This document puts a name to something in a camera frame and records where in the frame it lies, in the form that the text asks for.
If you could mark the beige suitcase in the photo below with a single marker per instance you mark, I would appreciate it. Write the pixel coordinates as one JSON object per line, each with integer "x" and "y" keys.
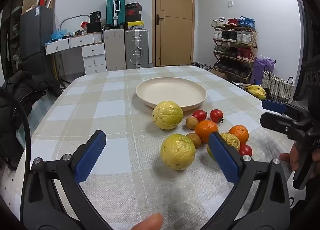
{"x": 114, "y": 50}

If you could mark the white desk with drawers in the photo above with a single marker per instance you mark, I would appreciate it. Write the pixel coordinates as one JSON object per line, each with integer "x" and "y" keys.
{"x": 92, "y": 50}

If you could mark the wooden door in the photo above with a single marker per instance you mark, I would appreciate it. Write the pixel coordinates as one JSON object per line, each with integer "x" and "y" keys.
{"x": 175, "y": 32}

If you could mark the silver suitcase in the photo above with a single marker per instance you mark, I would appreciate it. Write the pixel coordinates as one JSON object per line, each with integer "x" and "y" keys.
{"x": 136, "y": 47}

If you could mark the dark shelf unit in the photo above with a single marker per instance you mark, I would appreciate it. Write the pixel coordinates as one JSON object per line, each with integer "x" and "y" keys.
{"x": 11, "y": 40}

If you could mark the cream round plate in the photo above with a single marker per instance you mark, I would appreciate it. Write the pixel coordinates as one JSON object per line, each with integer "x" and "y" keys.
{"x": 172, "y": 90}

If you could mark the purple bag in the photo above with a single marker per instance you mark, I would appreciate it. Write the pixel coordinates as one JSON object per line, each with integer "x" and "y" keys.
{"x": 262, "y": 66}

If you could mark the blue plastic bag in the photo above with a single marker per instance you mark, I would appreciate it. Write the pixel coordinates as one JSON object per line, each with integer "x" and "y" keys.
{"x": 59, "y": 34}

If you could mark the grey refrigerator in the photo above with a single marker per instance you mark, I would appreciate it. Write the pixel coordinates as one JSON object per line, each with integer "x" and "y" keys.
{"x": 36, "y": 32}

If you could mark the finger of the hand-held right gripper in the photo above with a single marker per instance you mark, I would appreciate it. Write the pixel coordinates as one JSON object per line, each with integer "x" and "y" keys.
{"x": 275, "y": 121}
{"x": 273, "y": 106}

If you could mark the scattered loose shoes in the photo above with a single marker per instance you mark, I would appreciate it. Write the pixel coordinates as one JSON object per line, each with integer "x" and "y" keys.
{"x": 200, "y": 65}

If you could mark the black jacket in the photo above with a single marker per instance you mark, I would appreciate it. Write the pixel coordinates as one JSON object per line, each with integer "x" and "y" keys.
{"x": 22, "y": 90}

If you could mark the pale yellow guava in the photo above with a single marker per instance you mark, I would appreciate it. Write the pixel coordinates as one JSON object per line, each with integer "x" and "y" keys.
{"x": 167, "y": 115}

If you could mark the wrinkled yellow passion fruit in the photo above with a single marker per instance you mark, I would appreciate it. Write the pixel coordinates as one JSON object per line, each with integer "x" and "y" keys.
{"x": 231, "y": 140}

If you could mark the black printed bag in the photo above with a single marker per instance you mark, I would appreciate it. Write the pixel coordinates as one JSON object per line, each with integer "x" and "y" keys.
{"x": 95, "y": 17}

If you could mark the person's right hand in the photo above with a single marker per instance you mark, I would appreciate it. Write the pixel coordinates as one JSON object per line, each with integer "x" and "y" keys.
{"x": 290, "y": 160}

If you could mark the brown longan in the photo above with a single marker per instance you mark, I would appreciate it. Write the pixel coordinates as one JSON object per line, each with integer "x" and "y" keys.
{"x": 191, "y": 122}
{"x": 194, "y": 140}

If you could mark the wooden shoe rack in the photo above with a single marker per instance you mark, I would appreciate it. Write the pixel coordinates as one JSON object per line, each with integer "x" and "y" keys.
{"x": 251, "y": 45}

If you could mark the shoe rack with shoes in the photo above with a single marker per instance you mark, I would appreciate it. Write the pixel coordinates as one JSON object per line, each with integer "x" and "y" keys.
{"x": 232, "y": 36}

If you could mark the red cherry tomato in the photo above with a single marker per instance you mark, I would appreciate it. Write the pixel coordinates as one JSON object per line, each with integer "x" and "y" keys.
{"x": 199, "y": 115}
{"x": 216, "y": 115}
{"x": 245, "y": 150}

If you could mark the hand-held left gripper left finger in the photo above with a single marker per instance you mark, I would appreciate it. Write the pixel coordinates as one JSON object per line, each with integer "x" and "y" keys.
{"x": 91, "y": 154}

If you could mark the teal suitcase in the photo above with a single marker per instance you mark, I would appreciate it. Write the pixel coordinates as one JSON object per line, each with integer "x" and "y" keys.
{"x": 113, "y": 8}

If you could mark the woven basket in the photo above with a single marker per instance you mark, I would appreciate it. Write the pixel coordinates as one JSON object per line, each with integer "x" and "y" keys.
{"x": 276, "y": 87}

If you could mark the person's right forearm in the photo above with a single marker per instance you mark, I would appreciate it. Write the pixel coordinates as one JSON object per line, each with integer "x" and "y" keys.
{"x": 308, "y": 207}

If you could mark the red and black shoe box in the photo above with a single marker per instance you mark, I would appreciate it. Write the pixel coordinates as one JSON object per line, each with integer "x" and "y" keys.
{"x": 133, "y": 16}

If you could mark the yellow green guava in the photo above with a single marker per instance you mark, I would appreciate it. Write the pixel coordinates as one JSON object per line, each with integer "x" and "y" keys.
{"x": 178, "y": 151}

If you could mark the yellow and black box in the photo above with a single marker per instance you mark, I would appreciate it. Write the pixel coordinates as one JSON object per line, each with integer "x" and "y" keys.
{"x": 135, "y": 24}

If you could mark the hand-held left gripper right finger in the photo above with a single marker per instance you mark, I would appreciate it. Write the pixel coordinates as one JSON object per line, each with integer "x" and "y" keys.
{"x": 222, "y": 155}

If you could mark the mandarin orange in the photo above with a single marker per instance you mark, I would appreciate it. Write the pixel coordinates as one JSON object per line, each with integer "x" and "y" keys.
{"x": 206, "y": 131}
{"x": 238, "y": 134}

